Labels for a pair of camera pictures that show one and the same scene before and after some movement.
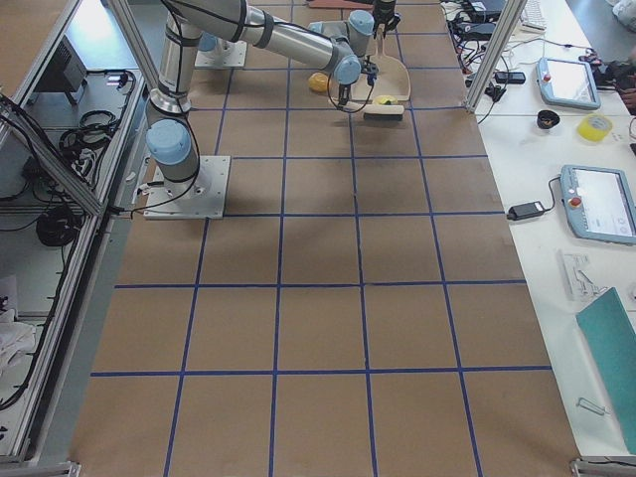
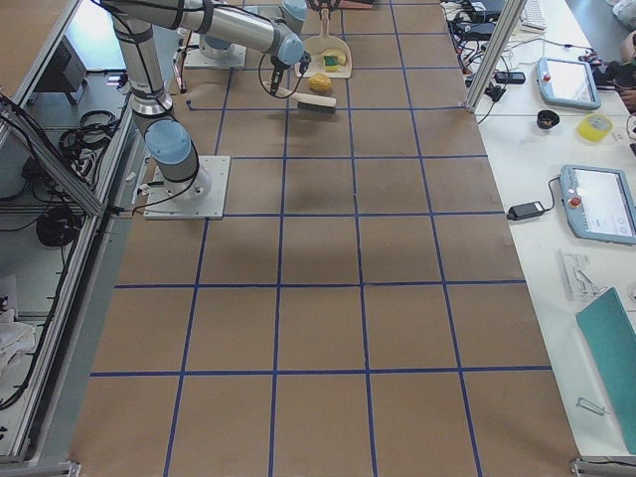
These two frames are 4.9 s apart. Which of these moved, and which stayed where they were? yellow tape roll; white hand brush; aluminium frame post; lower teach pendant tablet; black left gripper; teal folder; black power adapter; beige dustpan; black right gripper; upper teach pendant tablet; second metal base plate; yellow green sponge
Moved: beige dustpan; white hand brush; black left gripper; black right gripper; yellow green sponge
Stayed: aluminium frame post; lower teach pendant tablet; yellow tape roll; second metal base plate; black power adapter; teal folder; upper teach pendant tablet
